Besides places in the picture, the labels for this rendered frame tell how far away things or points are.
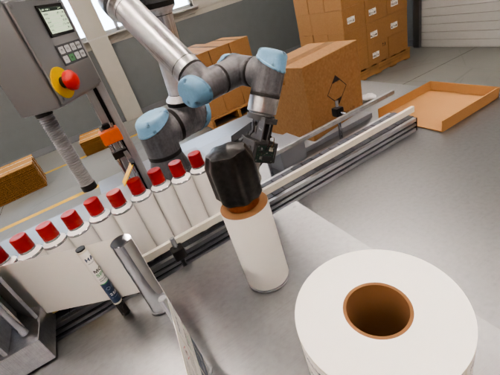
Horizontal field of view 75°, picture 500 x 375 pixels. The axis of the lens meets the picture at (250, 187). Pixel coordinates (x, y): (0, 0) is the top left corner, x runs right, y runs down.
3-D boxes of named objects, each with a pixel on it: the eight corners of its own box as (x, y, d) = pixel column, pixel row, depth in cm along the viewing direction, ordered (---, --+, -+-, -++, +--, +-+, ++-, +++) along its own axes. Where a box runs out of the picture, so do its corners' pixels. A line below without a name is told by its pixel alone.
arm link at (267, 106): (244, 92, 83) (271, 97, 87) (241, 111, 84) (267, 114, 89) (259, 96, 77) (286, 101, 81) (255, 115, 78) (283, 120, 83)
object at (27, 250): (59, 314, 75) (1, 249, 65) (59, 300, 79) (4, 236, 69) (82, 301, 77) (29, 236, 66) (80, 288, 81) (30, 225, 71)
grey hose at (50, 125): (83, 194, 79) (31, 113, 69) (82, 189, 82) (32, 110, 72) (97, 187, 80) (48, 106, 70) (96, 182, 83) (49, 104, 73)
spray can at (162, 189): (175, 243, 86) (141, 178, 76) (175, 231, 90) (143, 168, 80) (194, 236, 86) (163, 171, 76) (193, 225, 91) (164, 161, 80)
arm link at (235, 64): (202, 61, 83) (232, 65, 77) (232, 47, 89) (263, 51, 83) (208, 91, 88) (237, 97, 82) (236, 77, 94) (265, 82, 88)
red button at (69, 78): (51, 75, 61) (65, 71, 61) (62, 70, 65) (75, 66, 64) (62, 94, 63) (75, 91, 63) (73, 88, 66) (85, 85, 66)
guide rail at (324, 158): (99, 289, 76) (94, 283, 75) (98, 286, 77) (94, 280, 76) (414, 111, 109) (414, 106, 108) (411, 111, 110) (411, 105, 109)
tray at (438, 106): (442, 132, 106) (443, 120, 104) (378, 118, 127) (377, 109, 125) (498, 97, 115) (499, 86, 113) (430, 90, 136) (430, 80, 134)
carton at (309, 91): (315, 141, 120) (300, 68, 107) (271, 132, 138) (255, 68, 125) (363, 109, 133) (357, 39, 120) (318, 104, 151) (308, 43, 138)
